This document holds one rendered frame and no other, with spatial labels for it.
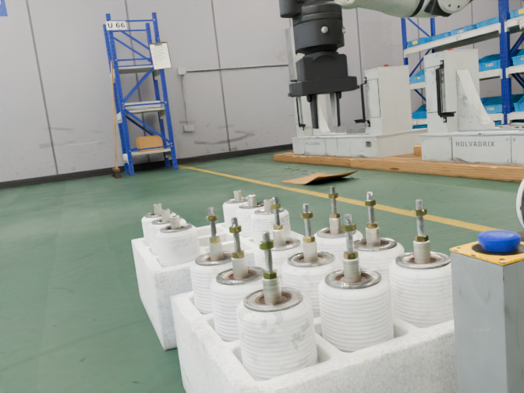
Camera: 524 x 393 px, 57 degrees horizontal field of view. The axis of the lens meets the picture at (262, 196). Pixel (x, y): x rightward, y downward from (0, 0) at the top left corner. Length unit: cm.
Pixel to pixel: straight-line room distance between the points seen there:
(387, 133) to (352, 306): 346
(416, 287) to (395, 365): 11
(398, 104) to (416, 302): 348
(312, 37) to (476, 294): 50
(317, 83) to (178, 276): 51
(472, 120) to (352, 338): 288
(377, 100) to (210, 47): 372
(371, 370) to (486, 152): 261
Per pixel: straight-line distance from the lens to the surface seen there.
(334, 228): 91
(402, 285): 70
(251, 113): 733
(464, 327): 58
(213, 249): 81
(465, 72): 357
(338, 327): 65
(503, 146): 307
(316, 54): 87
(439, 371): 70
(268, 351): 59
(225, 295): 69
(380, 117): 403
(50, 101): 689
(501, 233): 56
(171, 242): 109
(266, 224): 115
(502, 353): 56
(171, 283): 108
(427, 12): 100
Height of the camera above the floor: 47
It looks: 9 degrees down
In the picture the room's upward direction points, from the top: 6 degrees counter-clockwise
